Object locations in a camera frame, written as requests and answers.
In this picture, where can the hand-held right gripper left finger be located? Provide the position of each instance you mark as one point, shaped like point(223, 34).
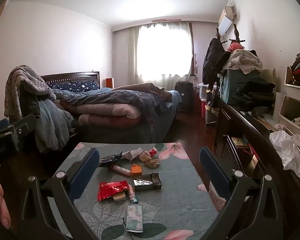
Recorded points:
point(86, 173)

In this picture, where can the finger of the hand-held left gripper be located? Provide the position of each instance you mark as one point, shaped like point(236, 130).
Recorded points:
point(23, 127)

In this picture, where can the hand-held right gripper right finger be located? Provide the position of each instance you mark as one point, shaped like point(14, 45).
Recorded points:
point(213, 173)

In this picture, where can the black wrapper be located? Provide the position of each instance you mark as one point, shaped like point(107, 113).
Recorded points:
point(110, 159)

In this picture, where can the red snack packet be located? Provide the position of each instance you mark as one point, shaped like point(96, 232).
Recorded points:
point(111, 189)

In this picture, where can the pink cap glue stick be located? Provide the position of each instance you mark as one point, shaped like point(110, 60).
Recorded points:
point(120, 170)

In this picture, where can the brown cardboard piece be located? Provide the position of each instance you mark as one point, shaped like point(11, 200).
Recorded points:
point(120, 197)

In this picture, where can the white paper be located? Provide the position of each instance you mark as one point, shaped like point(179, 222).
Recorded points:
point(132, 153)

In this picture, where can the small pink printed tube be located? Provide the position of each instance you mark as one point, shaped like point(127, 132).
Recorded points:
point(133, 193)

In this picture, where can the small orange box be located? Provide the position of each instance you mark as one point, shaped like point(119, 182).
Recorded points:
point(137, 170)

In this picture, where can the black carton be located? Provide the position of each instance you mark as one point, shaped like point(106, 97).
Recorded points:
point(146, 182)

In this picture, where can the red and white wrapper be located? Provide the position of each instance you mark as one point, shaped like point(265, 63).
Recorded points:
point(156, 151)

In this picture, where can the brown paper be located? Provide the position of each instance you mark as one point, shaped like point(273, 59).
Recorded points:
point(150, 160)

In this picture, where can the pale tissue packet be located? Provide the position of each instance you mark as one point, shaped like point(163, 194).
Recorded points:
point(134, 217)

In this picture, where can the person's left hand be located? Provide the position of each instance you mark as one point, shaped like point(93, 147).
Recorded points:
point(0, 200)

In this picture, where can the light blue fleece garment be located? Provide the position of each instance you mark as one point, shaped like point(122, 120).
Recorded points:
point(50, 127)

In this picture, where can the grey knitted blanket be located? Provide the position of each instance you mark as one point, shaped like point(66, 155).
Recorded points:
point(25, 87)

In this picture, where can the row of books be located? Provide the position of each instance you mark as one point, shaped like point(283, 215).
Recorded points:
point(242, 145)

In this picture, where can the grey floral tablecloth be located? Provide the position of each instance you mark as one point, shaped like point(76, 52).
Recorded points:
point(170, 197)

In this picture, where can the dark wooden dresser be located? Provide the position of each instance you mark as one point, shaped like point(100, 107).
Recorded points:
point(242, 127)

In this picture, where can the pink folded quilt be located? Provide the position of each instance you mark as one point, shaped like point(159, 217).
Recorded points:
point(107, 112)

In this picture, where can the red storage box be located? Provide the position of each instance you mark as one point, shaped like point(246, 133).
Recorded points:
point(199, 108)

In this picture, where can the blue star-print pillow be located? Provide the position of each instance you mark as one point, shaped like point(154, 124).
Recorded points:
point(77, 86)

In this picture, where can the dark wooden headboard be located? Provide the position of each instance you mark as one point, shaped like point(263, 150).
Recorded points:
point(70, 76)

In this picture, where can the bed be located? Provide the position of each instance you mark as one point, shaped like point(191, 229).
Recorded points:
point(140, 127)

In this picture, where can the dark handbag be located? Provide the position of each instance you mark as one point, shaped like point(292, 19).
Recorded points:
point(212, 102)

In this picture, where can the white plastic bag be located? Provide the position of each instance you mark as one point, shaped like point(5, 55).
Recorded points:
point(287, 152)

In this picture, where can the clear lidded storage box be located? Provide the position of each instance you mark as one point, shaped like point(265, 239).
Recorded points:
point(207, 91)

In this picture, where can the black suitcase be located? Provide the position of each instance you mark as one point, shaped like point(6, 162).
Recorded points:
point(184, 96)

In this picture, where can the dark blue duvet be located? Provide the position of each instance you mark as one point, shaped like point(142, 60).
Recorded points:
point(120, 97)

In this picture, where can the teal storage box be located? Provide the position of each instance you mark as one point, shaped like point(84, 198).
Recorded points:
point(233, 87)

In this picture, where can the stack of dark folded clothes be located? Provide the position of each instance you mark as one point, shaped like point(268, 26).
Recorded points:
point(257, 92)

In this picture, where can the orange bedside cabinet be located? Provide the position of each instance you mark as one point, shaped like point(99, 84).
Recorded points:
point(109, 83)

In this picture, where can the white storage bin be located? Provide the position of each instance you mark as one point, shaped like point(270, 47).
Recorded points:
point(296, 85)
point(290, 112)

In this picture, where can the brown blanket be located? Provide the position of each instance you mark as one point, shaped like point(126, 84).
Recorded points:
point(145, 87)

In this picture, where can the black jacket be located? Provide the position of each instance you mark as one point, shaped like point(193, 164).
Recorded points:
point(213, 60)

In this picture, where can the pile of beige clothes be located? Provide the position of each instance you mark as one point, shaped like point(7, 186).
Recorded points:
point(242, 60)

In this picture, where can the pink hat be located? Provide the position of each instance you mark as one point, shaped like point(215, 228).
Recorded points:
point(235, 47)

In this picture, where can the sheer window curtain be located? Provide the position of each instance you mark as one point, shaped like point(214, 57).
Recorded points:
point(165, 52)

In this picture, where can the wooden coat rack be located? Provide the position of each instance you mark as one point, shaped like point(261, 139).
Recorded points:
point(235, 31)

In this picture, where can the white air conditioner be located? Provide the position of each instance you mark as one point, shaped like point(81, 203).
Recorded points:
point(226, 22)

